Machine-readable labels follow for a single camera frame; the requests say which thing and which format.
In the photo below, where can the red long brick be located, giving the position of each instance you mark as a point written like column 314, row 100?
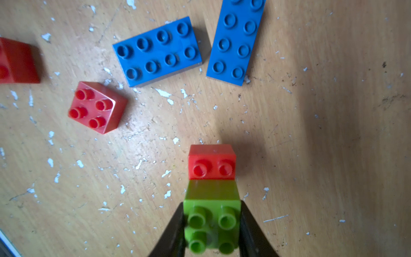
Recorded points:
column 211, row 162
column 17, row 63

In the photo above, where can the blue long brick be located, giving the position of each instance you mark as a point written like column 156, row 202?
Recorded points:
column 237, row 28
column 158, row 53

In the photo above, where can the small red square brick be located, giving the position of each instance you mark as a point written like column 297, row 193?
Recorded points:
column 97, row 107

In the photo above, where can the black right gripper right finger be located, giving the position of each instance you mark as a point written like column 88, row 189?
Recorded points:
column 252, row 241

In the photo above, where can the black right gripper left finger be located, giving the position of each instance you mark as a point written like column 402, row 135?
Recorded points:
column 172, row 242

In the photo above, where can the green square brick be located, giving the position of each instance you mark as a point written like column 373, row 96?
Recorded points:
column 212, row 215

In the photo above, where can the blue long brick near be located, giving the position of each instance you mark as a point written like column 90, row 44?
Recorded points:
column 158, row 53

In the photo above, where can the blue long brick far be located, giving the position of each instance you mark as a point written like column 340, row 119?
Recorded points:
column 237, row 28

